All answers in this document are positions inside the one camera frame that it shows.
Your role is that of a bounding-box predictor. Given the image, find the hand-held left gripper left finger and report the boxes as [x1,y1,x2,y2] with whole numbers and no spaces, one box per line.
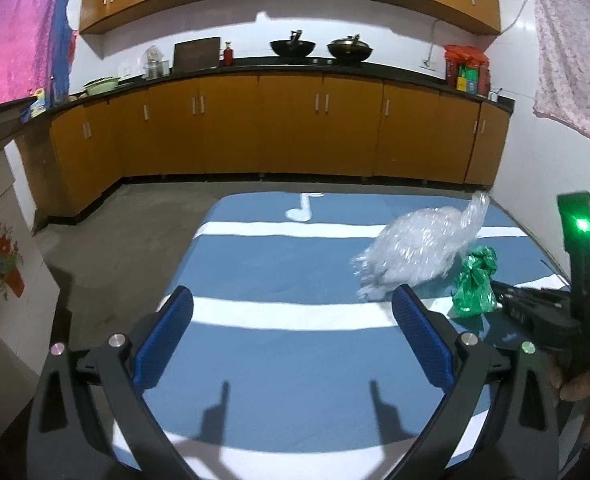
[27,285,211,480]

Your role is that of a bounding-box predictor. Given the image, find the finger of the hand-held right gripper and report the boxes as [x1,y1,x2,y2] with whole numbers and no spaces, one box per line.
[495,294,573,333]
[489,280,573,302]

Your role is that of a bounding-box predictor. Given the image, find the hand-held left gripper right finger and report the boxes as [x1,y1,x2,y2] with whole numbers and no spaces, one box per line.
[385,285,561,480]

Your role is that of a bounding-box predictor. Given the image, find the shiny green plastic bag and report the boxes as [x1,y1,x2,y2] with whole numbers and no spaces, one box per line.
[451,246,500,318]

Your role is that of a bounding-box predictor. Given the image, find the clear bubble wrap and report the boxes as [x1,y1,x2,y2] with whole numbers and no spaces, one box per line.
[351,192,491,303]

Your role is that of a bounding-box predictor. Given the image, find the person's right hand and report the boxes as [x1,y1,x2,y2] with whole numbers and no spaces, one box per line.
[545,327,590,448]

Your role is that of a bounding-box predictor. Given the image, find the blue white striped mat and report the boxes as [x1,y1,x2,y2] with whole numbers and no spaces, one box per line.
[110,191,571,480]

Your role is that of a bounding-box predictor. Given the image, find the white flower-print board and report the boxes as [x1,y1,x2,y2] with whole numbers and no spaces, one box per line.
[0,137,60,441]

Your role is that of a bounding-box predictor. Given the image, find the pink floral hanging cloth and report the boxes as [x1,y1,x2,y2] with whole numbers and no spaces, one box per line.
[522,0,590,152]

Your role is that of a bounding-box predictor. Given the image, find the orange lower kitchen cabinets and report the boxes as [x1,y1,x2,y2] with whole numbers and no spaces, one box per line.
[15,72,512,221]

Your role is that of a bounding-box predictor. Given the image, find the red bag on counter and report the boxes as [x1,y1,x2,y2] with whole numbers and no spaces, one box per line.
[444,44,491,96]

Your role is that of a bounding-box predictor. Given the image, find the black kitchen countertop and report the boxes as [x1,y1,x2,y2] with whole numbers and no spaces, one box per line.
[0,56,516,126]

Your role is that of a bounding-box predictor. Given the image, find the green basin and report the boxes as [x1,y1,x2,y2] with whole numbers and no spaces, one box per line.
[82,76,120,97]

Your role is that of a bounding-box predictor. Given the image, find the colourful packet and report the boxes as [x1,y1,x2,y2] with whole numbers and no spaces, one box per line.
[20,87,50,123]

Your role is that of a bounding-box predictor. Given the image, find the glass jar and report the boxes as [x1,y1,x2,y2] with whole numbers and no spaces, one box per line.
[144,46,170,81]

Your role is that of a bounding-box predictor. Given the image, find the dark cutting board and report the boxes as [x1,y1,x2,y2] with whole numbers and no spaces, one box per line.
[173,36,222,72]

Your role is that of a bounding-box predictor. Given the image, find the black wok with lid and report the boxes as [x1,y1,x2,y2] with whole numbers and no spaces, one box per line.
[327,34,374,62]

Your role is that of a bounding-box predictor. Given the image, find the pink and blue hanging cloth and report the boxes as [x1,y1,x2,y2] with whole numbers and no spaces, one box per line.
[0,0,73,113]

